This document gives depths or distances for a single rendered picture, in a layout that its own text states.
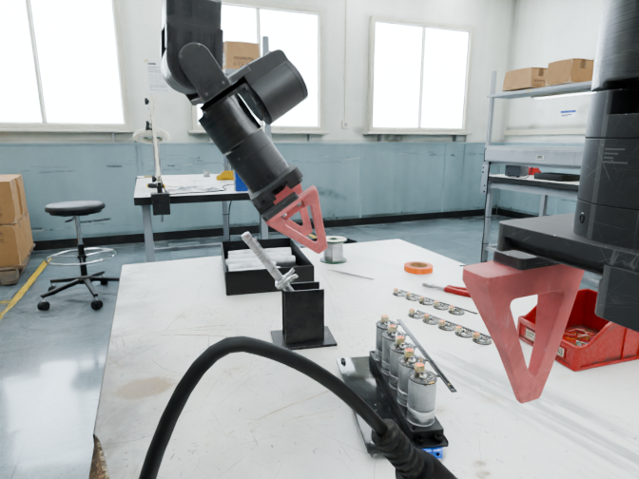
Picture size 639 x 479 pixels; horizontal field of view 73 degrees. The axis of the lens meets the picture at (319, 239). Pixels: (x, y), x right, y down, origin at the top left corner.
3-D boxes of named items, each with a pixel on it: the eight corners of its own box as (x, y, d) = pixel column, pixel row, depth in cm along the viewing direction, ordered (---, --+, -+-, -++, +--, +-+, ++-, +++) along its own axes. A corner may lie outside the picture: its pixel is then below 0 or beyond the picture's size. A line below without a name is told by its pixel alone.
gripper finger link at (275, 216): (336, 226, 56) (295, 166, 54) (351, 238, 50) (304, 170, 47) (294, 257, 56) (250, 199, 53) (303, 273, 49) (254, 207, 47)
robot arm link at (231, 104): (190, 116, 52) (193, 108, 47) (236, 85, 53) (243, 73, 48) (225, 163, 54) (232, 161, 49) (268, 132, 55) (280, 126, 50)
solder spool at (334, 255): (327, 255, 102) (327, 234, 101) (351, 258, 99) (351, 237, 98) (314, 261, 97) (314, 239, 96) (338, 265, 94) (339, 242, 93)
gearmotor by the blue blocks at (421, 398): (411, 435, 38) (414, 383, 37) (402, 418, 40) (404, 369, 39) (437, 433, 38) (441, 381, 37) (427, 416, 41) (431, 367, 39)
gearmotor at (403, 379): (401, 416, 41) (403, 367, 39) (393, 401, 43) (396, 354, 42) (426, 413, 41) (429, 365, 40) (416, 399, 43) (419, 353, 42)
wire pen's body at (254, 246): (293, 305, 58) (243, 242, 55) (302, 297, 59) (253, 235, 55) (295, 309, 57) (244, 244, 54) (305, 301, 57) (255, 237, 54)
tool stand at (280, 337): (290, 355, 62) (243, 300, 59) (344, 315, 63) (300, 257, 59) (296, 376, 57) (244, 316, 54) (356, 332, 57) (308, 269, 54)
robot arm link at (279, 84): (163, 64, 51) (171, 53, 43) (240, 13, 53) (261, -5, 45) (222, 150, 56) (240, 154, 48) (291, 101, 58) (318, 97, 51)
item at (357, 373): (448, 453, 37) (449, 442, 37) (367, 461, 37) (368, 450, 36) (394, 362, 53) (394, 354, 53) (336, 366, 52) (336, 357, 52)
